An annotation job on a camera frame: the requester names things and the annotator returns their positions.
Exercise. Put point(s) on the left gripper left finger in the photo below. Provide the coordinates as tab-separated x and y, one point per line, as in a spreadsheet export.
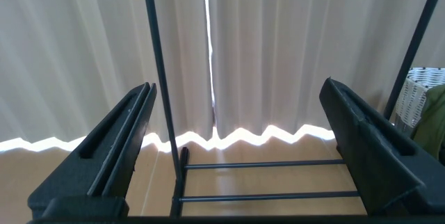
104	154

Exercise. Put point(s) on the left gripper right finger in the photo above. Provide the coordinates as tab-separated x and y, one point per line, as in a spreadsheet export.
375	154

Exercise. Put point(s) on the white laundry basket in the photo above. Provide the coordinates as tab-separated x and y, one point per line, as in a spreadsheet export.
412	98

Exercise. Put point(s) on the black clothes rack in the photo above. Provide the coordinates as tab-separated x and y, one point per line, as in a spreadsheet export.
158	53

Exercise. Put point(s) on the green garment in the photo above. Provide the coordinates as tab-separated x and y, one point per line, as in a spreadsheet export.
434	123

